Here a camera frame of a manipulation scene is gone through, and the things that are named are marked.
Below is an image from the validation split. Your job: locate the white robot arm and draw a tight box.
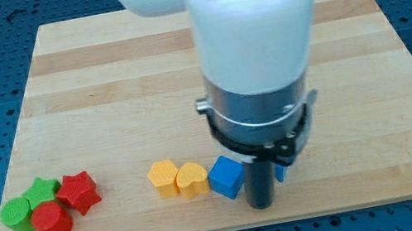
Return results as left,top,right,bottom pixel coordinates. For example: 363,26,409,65
119,0,316,166

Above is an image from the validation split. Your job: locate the blue triangle block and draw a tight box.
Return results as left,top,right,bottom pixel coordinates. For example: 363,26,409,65
275,164,287,183

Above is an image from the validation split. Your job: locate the blue cube block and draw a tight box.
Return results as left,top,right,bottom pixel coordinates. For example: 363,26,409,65
208,156,245,200

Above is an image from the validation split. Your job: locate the yellow heart block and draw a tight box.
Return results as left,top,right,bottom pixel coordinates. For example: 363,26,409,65
176,161,211,199

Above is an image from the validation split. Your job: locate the yellow hexagon block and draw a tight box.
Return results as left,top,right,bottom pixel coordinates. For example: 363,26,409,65
147,159,180,199

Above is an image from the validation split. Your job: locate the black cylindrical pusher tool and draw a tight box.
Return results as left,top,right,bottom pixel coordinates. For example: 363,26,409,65
243,161,275,209

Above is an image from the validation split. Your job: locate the wooden board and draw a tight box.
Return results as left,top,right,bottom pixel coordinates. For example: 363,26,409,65
0,0,412,231

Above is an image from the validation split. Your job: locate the red star block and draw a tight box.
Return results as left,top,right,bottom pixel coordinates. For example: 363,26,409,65
56,171,102,216

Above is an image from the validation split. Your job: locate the green star block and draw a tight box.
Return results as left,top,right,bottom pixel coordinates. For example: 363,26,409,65
22,177,61,211

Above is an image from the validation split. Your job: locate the red cylinder block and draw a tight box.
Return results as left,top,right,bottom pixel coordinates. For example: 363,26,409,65
31,201,74,231

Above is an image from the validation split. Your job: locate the green cylinder block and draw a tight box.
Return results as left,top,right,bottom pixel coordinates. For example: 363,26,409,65
0,197,36,231

